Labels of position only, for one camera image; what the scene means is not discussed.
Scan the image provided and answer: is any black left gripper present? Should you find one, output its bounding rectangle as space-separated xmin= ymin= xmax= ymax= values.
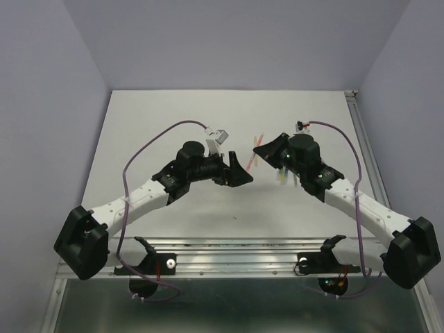
xmin=187 ymin=148 xmax=253 ymax=187

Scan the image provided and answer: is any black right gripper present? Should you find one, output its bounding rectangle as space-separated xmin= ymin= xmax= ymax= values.
xmin=253 ymin=132 xmax=305 ymax=178

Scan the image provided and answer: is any red pen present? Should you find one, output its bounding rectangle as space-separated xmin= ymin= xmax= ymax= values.
xmin=246 ymin=133 xmax=264 ymax=172

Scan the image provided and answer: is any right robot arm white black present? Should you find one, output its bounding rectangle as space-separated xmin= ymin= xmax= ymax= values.
xmin=253 ymin=133 xmax=441 ymax=289

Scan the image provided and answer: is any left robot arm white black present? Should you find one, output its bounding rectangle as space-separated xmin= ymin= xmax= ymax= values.
xmin=53 ymin=141 xmax=253 ymax=280

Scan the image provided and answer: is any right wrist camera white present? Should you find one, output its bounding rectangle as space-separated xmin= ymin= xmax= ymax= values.
xmin=296 ymin=121 xmax=310 ymax=135

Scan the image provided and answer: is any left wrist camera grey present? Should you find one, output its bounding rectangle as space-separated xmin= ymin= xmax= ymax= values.
xmin=204 ymin=127 xmax=229 ymax=155

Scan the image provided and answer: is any aluminium front rail frame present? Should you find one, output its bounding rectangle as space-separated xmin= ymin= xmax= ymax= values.
xmin=42 ymin=239 xmax=432 ymax=332

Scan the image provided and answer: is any aluminium right side rail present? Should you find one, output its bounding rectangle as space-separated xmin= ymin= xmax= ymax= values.
xmin=343 ymin=90 xmax=407 ymax=244

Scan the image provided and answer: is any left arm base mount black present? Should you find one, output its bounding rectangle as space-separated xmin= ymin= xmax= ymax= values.
xmin=113 ymin=237 xmax=182 ymax=302

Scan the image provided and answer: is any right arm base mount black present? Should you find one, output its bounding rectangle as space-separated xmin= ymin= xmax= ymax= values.
xmin=293 ymin=235 xmax=361 ymax=298

